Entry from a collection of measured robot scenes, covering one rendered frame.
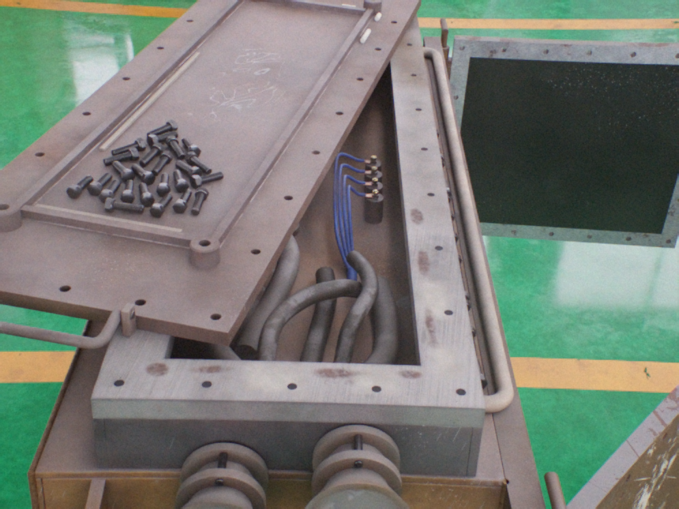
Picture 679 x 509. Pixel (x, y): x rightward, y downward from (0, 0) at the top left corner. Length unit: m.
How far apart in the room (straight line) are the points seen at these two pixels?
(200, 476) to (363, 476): 0.19
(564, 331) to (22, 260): 2.46
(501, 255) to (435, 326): 2.60
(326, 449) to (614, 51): 1.58
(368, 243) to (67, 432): 0.59
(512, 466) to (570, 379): 2.09
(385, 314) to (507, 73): 1.22
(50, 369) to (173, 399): 2.18
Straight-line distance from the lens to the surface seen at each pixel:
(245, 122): 1.69
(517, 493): 1.23
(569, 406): 3.24
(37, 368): 3.34
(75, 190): 1.48
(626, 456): 1.33
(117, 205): 1.44
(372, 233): 1.64
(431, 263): 1.38
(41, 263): 1.36
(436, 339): 1.25
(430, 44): 2.41
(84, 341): 1.22
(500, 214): 2.70
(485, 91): 2.52
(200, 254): 1.31
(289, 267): 1.43
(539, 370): 3.35
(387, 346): 1.34
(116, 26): 5.85
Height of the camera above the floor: 2.12
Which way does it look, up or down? 33 degrees down
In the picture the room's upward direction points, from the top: 3 degrees clockwise
